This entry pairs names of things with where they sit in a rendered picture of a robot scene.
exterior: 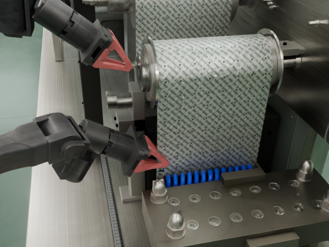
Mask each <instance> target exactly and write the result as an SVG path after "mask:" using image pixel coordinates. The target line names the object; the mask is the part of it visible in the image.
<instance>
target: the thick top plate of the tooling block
mask: <svg viewBox="0 0 329 247"><path fill-rule="evenodd" d="M297 171H298V169H292V170H285V171H278V172H271V173H265V174H266V175H265V180H264V181H257V182H250V183H243V184H237V185H230V186H223V184H222V182H221V181H220V180H214V181H207V182H200V183H193V184H187V185H180V186H173V187H166V189H167V196H168V200H167V202H166V203H164V204H154V203H152V202H151V200H150V196H151V190H145V191H142V214H143V217H144V221H145V225H146V229H147V232H148V236H149V240H150V243H151V247H245V242H246V239H251V238H256V237H262V236H267V235H273V234H279V233H284V232H289V231H295V232H296V233H297V235H298V236H299V238H300V239H299V243H298V247H299V246H304V245H309V244H314V243H319V242H324V241H329V212H327V211H325V210H323V209H322V208H321V206H320V201H321V200H322V198H323V195H324V194H326V192H327V190H328V189H329V184H328V183H327V182H326V181H325V179H324V178H323V177H322V176H321V175H320V174H319V173H318V172H317V171H316V169H315V168H314V167H313V180H312V181H310V182H303V181H300V180H299V179H298V178H297V177H296V172H297ZM173 213H180V214H181V215H182V217H183V219H184V223H185V230H186V234H185V236H184V237H183V238H182V239H180V240H173V239H170V238H169V237H167V235H166V228H167V224H168V221H169V217H170V216H171V215H172V214H173Z"/></svg>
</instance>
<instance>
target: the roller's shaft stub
mask: <svg viewBox="0 0 329 247"><path fill-rule="evenodd" d="M300 66H301V57H300V55H292V56H283V69H284V70H285V69H289V70H290V71H291V72H294V71H297V70H298V69H299V68H300Z"/></svg>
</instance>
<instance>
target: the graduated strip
mask: <svg viewBox="0 0 329 247"><path fill-rule="evenodd" d="M99 156H100V162H101V168H102V174H103V180H104V186H105V192H106V198H107V204H108V210H109V216H110V223H111V229H112V235H113V241H114V247H125V246H124V241H123V235H122V230H121V225H120V220H119V215H118V208H117V203H116V197H115V192H114V187H113V182H112V177H111V172H110V167H109V161H108V158H107V157H105V156H102V155H99Z"/></svg>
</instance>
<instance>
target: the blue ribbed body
mask: <svg viewBox="0 0 329 247"><path fill-rule="evenodd" d="M248 169H255V168H253V167H252V165H251V164H247V166H246V167H245V165H241V166H240V169H239V167H238V166H237V165H235V166H234V170H233V169H232V167H231V166H229V167H228V168H227V171H226V169H225V168H224V167H222V168H221V170H220V171H221V172H219V169H218V168H215V169H214V173H212V170H211V169H208V171H207V174H206V172H205V171H204V170H202V171H201V172H200V174H201V175H199V173H198V171H195V172H194V176H192V174H191V172H188V173H187V177H185V174H184V173H181V174H180V178H178V175H177V174H176V173H175V174H174V175H173V179H171V176H170V175H167V176H166V180H165V186H166V187H173V186H180V185H187V184H193V183H200V182H207V181H214V180H220V174H221V173H227V172H234V171H241V170H248Z"/></svg>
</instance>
